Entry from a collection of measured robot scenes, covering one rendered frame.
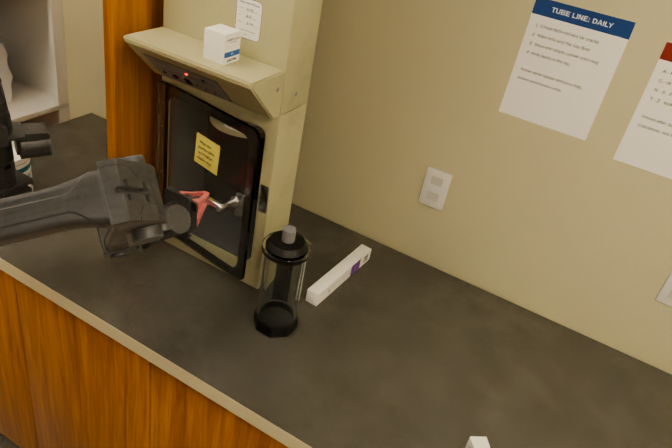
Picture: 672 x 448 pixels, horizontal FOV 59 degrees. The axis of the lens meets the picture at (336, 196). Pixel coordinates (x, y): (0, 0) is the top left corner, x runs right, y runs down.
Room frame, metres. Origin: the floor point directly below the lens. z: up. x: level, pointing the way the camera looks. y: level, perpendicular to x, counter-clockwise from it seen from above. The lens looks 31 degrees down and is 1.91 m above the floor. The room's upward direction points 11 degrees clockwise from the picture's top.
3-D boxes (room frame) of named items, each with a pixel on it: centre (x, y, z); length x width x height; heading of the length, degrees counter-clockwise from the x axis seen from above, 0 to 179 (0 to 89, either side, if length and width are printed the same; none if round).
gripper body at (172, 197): (0.99, 0.33, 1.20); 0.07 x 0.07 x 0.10; 67
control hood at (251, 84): (1.13, 0.32, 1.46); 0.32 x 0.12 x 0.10; 67
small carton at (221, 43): (1.11, 0.28, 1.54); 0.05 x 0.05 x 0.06; 67
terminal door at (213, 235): (1.16, 0.31, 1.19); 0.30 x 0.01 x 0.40; 58
